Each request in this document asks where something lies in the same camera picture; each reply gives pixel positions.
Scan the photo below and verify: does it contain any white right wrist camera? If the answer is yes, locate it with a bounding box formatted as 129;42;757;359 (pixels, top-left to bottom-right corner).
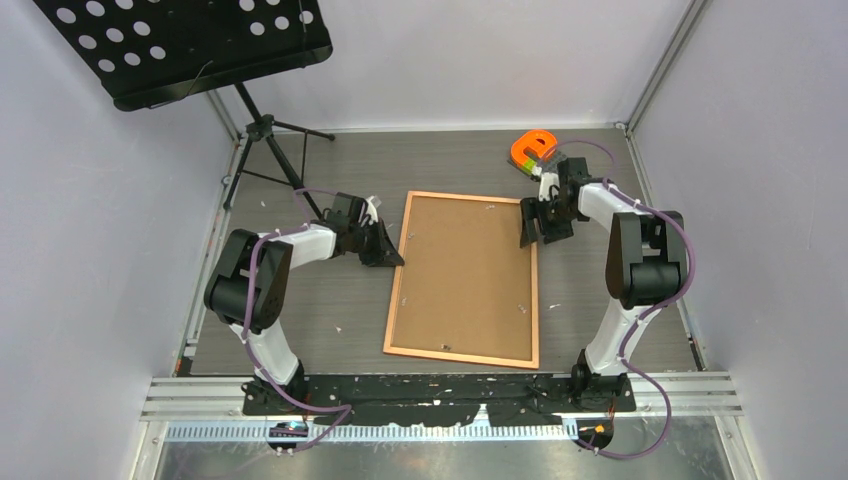
537;172;560;202

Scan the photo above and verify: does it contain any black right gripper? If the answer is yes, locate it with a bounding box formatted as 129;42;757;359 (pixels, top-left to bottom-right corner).
520;195;583;248

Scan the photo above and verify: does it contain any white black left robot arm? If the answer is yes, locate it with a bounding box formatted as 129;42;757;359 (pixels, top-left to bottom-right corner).
203;192;405;414

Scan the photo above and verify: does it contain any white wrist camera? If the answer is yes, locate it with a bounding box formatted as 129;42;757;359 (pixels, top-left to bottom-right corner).
537;172;560;202
362;195;381;225

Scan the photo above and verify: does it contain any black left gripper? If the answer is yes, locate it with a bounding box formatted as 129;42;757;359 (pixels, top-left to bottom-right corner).
350;219;403;269

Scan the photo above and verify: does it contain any orange letter toy block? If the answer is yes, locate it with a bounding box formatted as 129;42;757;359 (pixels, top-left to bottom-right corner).
508;129;557;160

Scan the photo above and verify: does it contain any brown cardboard backing board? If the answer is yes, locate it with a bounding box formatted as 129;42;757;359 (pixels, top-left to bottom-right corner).
392;197;535;363

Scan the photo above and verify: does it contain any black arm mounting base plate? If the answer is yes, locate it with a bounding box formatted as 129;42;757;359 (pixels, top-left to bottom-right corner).
241;373;636;427

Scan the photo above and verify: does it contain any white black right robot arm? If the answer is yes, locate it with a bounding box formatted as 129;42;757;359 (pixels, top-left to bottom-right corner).
520;158;690;411

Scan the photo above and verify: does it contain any green building brick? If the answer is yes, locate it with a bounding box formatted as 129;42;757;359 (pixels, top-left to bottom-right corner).
518;159;542;177

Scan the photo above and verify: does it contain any grey building baseplate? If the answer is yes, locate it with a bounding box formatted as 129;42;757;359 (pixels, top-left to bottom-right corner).
509;151;567;182

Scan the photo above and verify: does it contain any black perforated music stand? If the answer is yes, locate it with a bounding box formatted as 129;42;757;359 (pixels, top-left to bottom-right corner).
36;0;333;213

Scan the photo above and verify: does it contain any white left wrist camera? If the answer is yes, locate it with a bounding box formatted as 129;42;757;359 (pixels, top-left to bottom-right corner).
362;195;381;225

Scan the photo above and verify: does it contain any aluminium front rail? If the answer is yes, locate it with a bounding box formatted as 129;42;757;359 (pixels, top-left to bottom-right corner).
141;371;743;446

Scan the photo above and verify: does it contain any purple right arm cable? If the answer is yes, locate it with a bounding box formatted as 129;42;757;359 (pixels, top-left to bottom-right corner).
553;139;697;461

